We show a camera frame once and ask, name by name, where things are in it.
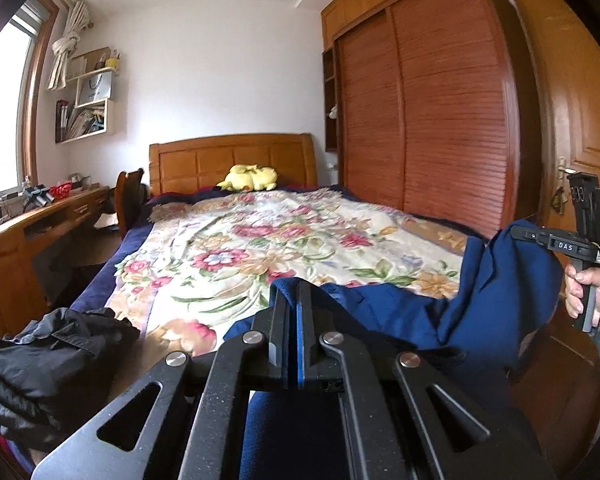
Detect wooden louvered wardrobe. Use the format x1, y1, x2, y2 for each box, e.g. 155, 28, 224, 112
321, 0, 541, 241

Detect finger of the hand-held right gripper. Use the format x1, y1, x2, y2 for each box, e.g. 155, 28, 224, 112
510, 225, 548, 247

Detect blue suit jacket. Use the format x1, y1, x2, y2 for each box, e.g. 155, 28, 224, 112
225, 217, 566, 480

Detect wooden door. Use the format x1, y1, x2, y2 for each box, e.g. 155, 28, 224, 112
509, 0, 600, 480

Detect cardboard box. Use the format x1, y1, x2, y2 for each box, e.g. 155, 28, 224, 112
66, 47, 112, 81

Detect floral blanket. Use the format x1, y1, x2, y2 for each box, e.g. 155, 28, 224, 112
100, 187, 486, 396

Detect black and blue device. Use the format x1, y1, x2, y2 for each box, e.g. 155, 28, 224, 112
22, 185, 56, 211

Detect black clothes pile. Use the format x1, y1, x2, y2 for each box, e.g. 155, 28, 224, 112
0, 307, 142, 453

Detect white paper bag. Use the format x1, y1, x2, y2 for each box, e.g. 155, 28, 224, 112
75, 72, 113, 108

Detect brass door handle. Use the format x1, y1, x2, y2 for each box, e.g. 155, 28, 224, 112
551, 157, 573, 216

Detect white wall shelf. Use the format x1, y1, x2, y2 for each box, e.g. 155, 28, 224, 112
55, 67, 121, 143

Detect row of books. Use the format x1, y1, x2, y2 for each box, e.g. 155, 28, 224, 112
55, 100, 106, 142

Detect wooden desk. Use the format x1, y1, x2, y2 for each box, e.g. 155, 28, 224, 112
0, 185, 113, 338

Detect wooden chair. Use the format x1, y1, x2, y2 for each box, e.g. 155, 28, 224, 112
115, 167, 148, 241

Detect yellow plush toy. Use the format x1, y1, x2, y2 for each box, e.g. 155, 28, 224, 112
216, 163, 279, 192

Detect wooden bed headboard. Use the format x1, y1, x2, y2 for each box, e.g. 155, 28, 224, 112
148, 133, 318, 197

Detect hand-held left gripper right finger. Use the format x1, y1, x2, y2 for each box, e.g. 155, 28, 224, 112
297, 280, 558, 480

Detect tied beige curtain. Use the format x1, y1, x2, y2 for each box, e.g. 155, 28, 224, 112
47, 0, 91, 92

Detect wooden framed window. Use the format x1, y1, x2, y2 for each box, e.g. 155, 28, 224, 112
0, 0, 61, 201

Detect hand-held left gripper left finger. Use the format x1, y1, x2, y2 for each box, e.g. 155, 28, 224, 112
30, 277, 298, 480

